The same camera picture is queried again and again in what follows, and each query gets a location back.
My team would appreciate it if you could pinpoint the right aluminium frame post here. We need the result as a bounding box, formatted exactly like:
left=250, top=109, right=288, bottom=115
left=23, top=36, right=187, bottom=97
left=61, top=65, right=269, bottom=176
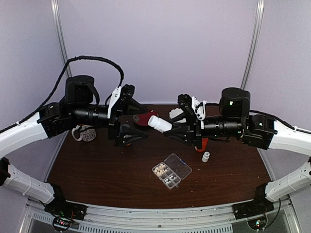
left=241, top=0, right=265, bottom=89

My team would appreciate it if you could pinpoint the left aluminium frame post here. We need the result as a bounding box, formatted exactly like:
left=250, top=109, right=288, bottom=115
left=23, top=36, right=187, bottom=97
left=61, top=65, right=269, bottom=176
left=51, top=0, right=68, bottom=65

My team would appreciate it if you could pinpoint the floral mug yellow inside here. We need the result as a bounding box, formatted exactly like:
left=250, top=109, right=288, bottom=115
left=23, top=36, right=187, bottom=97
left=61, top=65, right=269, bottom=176
left=71, top=125, right=97, bottom=142

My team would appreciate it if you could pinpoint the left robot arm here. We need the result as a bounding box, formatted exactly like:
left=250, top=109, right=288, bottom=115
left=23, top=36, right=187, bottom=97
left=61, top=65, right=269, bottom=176
left=0, top=75, right=148, bottom=216

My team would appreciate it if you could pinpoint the front aluminium rail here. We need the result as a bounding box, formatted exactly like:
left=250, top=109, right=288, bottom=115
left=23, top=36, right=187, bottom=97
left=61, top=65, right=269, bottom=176
left=24, top=199, right=299, bottom=233

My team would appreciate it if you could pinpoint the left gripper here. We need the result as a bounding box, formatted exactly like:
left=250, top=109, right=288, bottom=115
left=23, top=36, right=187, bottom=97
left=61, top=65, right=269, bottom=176
left=71, top=97, right=149, bottom=147

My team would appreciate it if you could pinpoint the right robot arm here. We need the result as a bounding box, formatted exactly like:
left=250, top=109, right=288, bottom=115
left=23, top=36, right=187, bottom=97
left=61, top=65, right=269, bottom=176
left=164, top=87, right=311, bottom=156

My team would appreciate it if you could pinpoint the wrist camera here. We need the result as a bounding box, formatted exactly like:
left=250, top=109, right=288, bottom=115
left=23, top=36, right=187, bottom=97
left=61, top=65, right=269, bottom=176
left=177, top=94, right=207, bottom=122
left=107, top=84, right=135, bottom=119

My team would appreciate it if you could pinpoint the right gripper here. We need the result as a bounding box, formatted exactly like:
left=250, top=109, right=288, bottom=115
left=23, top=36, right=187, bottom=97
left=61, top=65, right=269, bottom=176
left=163, top=112, right=243, bottom=150

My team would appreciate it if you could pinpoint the orange pill bottle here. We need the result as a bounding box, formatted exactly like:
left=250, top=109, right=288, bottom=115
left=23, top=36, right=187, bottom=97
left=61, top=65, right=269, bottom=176
left=194, top=138, right=208, bottom=152

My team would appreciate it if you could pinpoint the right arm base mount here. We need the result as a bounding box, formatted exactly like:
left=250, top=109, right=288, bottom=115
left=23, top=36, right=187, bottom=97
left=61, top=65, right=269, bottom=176
left=232, top=183, right=274, bottom=231

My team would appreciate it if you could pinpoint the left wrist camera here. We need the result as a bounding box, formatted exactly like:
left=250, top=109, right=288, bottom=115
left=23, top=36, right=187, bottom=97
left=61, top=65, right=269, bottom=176
left=107, top=84, right=135, bottom=119

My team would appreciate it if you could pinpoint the small white bottle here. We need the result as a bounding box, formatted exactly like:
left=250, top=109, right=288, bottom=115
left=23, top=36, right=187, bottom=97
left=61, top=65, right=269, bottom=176
left=202, top=151, right=210, bottom=163
left=148, top=116, right=172, bottom=133

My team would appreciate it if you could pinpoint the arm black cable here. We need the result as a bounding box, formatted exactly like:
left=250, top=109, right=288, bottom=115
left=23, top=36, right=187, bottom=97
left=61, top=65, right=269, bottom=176
left=201, top=101, right=311, bottom=134
left=0, top=55, right=125, bottom=134

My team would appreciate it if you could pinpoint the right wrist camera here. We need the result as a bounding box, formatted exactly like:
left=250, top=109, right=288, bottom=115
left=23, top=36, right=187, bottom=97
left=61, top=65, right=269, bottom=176
left=177, top=94, right=207, bottom=122

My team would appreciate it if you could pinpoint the aluminium frame post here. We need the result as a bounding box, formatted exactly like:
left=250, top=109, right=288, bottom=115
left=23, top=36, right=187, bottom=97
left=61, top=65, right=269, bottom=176
left=241, top=0, right=265, bottom=89
left=51, top=0, right=68, bottom=65

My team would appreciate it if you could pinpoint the clear plastic pill organizer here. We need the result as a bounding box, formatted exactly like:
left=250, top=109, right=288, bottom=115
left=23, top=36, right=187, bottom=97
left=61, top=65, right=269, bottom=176
left=152, top=153, right=192, bottom=189

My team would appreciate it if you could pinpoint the white scalloped dish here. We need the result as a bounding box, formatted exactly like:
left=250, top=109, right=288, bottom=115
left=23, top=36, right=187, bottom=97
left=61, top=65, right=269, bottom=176
left=169, top=108, right=183, bottom=119

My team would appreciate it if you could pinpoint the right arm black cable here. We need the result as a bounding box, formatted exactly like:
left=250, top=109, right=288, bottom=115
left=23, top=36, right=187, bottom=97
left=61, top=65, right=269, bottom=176
left=201, top=101, right=311, bottom=134

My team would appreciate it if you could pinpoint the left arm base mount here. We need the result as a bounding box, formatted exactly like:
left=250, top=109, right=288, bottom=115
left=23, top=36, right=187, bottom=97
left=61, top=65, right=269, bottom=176
left=43, top=183, right=87, bottom=233

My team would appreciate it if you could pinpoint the red floral plate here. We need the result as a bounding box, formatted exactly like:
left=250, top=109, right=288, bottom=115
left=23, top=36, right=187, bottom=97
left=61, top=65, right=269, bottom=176
left=132, top=109, right=159, bottom=127

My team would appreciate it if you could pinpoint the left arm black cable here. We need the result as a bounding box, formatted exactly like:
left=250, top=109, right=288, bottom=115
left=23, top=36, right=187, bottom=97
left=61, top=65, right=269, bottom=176
left=0, top=55, right=125, bottom=134

